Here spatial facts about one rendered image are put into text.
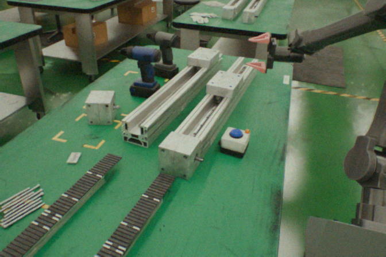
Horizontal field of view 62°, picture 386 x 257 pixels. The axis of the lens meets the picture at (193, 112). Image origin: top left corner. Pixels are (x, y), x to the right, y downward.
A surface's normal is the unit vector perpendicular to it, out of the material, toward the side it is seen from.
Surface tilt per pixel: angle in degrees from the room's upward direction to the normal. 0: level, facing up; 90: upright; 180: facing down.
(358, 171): 72
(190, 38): 90
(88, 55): 90
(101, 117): 90
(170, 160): 90
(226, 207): 0
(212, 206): 0
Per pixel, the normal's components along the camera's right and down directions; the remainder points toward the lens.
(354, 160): -0.94, -0.27
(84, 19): -0.29, 0.47
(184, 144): 0.04, -0.87
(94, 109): 0.04, 0.50
